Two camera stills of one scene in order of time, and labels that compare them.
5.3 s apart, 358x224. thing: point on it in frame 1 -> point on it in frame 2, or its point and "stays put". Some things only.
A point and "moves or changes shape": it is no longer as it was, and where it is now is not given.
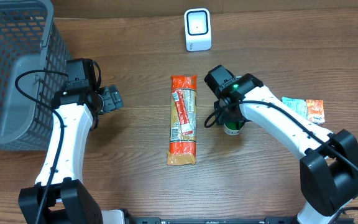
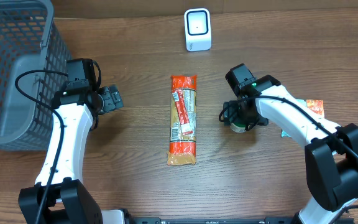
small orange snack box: x=315 y=111 stays put
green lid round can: x=234 y=132 moves or changes shape
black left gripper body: x=112 y=98 stays put
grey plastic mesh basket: x=17 y=36 stays put
